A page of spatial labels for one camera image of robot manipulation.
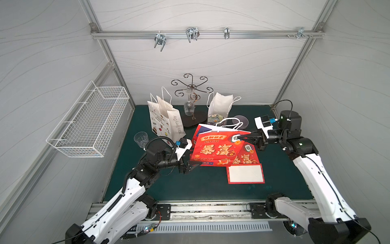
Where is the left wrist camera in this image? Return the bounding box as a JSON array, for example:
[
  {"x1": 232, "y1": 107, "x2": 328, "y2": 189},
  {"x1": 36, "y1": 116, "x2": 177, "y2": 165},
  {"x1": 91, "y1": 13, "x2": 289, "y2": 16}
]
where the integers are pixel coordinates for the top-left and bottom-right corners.
[{"x1": 175, "y1": 138, "x2": 193, "y2": 161}]

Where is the floral print paper bag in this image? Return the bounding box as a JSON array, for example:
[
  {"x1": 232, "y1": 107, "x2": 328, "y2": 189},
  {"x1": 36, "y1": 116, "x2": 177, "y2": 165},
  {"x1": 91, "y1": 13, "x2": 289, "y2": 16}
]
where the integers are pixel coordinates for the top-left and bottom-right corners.
[{"x1": 207, "y1": 92, "x2": 241, "y2": 125}]

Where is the aluminium top rail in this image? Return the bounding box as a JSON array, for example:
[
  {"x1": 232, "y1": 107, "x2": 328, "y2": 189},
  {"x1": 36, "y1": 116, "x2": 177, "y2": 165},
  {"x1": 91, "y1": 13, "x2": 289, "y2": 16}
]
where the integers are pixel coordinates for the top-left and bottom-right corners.
[{"x1": 91, "y1": 29, "x2": 326, "y2": 40}]

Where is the red RICH paper bag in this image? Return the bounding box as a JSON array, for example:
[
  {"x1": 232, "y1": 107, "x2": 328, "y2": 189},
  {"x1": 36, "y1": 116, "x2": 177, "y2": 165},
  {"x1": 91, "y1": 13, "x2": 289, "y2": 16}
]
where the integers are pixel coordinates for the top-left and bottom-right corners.
[{"x1": 226, "y1": 143, "x2": 265, "y2": 185}]

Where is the metal hook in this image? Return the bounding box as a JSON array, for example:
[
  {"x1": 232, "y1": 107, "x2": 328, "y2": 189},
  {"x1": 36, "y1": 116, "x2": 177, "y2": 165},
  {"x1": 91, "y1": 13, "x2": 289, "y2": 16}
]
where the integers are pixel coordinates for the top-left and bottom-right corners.
[
  {"x1": 286, "y1": 27, "x2": 314, "y2": 40},
  {"x1": 185, "y1": 27, "x2": 200, "y2": 43},
  {"x1": 224, "y1": 27, "x2": 230, "y2": 40},
  {"x1": 154, "y1": 33, "x2": 167, "y2": 52}
]

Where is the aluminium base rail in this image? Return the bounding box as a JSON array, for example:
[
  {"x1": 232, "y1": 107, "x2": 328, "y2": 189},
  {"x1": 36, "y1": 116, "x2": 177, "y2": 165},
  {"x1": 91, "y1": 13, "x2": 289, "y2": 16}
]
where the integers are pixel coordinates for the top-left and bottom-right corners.
[{"x1": 88, "y1": 199, "x2": 319, "y2": 225}]

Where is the green felt table mat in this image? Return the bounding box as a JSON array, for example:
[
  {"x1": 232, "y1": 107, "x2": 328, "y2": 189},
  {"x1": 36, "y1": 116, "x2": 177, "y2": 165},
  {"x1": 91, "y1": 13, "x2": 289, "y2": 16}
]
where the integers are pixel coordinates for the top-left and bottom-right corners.
[{"x1": 104, "y1": 105, "x2": 313, "y2": 201}]

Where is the white wire wall basket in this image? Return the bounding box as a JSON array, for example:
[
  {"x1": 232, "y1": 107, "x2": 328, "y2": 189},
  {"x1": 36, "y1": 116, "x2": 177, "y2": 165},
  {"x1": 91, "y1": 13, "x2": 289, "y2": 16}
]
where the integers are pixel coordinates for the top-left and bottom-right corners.
[{"x1": 46, "y1": 81, "x2": 129, "y2": 158}]

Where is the clear glass tumbler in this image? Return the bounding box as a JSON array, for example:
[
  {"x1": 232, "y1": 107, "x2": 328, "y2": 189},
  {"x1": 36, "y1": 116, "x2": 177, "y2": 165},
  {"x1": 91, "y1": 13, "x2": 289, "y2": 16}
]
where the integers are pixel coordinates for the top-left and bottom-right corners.
[{"x1": 134, "y1": 131, "x2": 149, "y2": 149}]

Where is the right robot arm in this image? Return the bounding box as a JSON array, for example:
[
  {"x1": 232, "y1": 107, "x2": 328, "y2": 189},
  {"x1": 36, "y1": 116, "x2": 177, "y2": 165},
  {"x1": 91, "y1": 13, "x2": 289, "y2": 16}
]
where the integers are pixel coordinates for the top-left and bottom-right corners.
[{"x1": 236, "y1": 110, "x2": 371, "y2": 244}]

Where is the white printed paper bag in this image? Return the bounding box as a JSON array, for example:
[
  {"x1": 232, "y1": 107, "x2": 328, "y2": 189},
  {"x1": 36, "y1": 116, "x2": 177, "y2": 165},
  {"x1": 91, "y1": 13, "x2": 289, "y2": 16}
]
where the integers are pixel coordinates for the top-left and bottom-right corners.
[{"x1": 147, "y1": 86, "x2": 186, "y2": 142}]

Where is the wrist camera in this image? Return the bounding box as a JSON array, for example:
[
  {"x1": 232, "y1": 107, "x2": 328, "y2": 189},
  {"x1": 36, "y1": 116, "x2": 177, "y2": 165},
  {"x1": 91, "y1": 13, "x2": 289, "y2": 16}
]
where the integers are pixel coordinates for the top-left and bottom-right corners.
[
  {"x1": 255, "y1": 115, "x2": 278, "y2": 139},
  {"x1": 175, "y1": 138, "x2": 193, "y2": 161}
]

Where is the slotted cable duct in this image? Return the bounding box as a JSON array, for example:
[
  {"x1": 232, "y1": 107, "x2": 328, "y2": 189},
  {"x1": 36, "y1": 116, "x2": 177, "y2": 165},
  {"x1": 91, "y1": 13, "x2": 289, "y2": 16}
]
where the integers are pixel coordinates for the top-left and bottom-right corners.
[{"x1": 152, "y1": 221, "x2": 273, "y2": 234}]

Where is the pink ceramic bowl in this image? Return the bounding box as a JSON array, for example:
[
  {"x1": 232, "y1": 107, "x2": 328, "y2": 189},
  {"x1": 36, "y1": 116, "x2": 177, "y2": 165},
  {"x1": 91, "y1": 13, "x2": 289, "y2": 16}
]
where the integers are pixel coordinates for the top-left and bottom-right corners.
[{"x1": 234, "y1": 115, "x2": 249, "y2": 130}]

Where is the clear wine glass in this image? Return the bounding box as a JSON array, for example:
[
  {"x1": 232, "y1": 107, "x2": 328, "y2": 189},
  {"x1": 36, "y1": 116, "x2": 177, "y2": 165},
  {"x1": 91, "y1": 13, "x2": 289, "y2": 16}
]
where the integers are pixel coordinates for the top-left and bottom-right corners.
[{"x1": 184, "y1": 89, "x2": 195, "y2": 117}]

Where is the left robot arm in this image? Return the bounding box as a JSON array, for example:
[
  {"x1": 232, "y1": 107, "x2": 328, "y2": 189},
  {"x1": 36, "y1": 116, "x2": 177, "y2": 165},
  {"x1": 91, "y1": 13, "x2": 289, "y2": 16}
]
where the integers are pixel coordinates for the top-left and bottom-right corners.
[{"x1": 64, "y1": 136, "x2": 200, "y2": 244}]

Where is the black metal cup tree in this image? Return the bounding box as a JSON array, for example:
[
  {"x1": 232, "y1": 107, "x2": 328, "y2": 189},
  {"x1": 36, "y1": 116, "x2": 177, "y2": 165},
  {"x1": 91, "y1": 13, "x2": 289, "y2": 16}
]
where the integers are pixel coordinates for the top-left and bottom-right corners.
[{"x1": 171, "y1": 73, "x2": 214, "y2": 128}]

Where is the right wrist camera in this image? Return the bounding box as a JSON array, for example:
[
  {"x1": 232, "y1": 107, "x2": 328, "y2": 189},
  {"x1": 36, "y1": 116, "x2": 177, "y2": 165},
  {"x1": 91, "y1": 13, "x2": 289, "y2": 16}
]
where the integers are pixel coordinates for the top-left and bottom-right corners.
[{"x1": 255, "y1": 115, "x2": 278, "y2": 139}]

